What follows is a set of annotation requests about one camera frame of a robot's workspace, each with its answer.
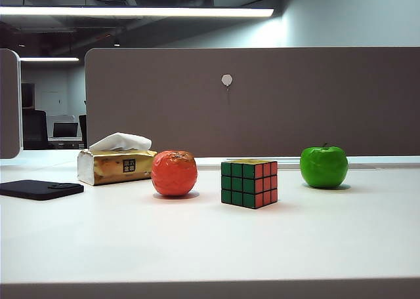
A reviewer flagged wrinkled red-orange fruit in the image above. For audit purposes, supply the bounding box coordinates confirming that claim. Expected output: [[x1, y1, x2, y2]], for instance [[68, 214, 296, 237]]
[[151, 149, 199, 197]]

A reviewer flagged green apple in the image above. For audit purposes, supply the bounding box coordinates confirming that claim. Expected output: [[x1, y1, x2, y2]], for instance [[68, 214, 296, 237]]
[[299, 142, 349, 189]]

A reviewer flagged Rubik's cube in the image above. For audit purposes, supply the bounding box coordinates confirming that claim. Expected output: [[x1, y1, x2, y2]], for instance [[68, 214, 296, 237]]
[[220, 159, 279, 210]]

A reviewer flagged white adhesive hook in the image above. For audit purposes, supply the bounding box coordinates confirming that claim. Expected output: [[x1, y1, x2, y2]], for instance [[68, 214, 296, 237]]
[[220, 73, 234, 105]]

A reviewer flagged wide brown desk partition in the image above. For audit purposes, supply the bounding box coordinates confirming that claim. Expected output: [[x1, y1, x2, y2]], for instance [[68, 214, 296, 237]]
[[84, 47, 420, 158]]

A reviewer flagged gold tissue pack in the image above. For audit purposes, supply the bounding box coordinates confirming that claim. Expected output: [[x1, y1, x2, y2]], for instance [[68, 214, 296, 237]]
[[77, 132, 158, 187]]

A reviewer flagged black office chair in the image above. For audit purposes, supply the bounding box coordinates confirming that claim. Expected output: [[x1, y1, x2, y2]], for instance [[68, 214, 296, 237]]
[[22, 109, 51, 150], [78, 114, 88, 150]]

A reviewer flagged dark background monitor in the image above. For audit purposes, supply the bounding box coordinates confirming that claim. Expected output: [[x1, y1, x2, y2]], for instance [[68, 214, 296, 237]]
[[52, 121, 80, 138]]

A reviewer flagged long ceiling light strip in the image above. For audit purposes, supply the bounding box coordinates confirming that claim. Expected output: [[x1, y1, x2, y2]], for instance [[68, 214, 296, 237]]
[[0, 6, 275, 18]]

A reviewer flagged short ceiling light strip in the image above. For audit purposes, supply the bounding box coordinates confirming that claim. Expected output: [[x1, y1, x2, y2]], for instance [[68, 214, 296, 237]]
[[19, 56, 80, 63]]

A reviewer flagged dark background cabinet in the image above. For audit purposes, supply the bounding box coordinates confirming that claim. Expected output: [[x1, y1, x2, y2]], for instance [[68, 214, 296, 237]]
[[21, 82, 36, 110]]

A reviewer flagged narrow brown desk partition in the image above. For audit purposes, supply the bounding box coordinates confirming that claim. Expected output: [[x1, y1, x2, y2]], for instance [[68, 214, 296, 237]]
[[0, 48, 22, 159]]

